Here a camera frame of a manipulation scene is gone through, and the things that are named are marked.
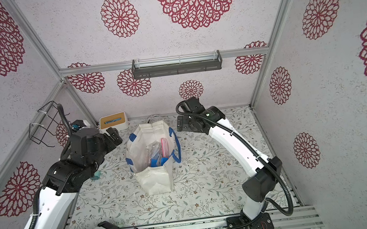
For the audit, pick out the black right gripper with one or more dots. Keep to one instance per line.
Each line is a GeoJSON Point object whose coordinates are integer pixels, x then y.
{"type": "Point", "coordinates": [184, 124]}

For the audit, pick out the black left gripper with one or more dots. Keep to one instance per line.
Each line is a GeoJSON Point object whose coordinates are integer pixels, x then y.
{"type": "Point", "coordinates": [114, 135]}

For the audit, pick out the pink plastic pencil case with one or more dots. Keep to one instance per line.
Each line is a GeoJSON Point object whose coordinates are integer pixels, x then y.
{"type": "Point", "coordinates": [164, 148]}

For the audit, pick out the clear plastic compass set case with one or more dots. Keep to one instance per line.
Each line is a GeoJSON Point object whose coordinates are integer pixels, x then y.
{"type": "Point", "coordinates": [153, 149]}

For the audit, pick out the white canvas cartoon tote bag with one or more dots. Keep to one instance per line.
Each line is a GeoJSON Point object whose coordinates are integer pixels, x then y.
{"type": "Point", "coordinates": [153, 180]}

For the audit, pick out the blue plastic box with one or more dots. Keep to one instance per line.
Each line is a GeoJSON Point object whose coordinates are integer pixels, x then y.
{"type": "Point", "coordinates": [156, 160]}

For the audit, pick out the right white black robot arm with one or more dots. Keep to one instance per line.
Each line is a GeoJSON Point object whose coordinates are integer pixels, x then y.
{"type": "Point", "coordinates": [264, 185]}

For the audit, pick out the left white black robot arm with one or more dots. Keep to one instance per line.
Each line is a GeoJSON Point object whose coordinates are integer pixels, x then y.
{"type": "Point", "coordinates": [61, 184]}

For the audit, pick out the white wooden-top tissue box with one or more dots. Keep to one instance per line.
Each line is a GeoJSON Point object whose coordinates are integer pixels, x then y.
{"type": "Point", "coordinates": [118, 121]}

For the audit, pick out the white round alarm clock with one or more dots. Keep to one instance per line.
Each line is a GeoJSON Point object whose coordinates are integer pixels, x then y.
{"type": "Point", "coordinates": [154, 118]}

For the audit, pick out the floral table mat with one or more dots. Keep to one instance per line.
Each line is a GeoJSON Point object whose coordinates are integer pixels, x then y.
{"type": "Point", "coordinates": [208, 182]}

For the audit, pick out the black wire wall rack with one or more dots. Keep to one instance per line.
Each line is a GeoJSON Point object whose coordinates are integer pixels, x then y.
{"type": "Point", "coordinates": [49, 130]}

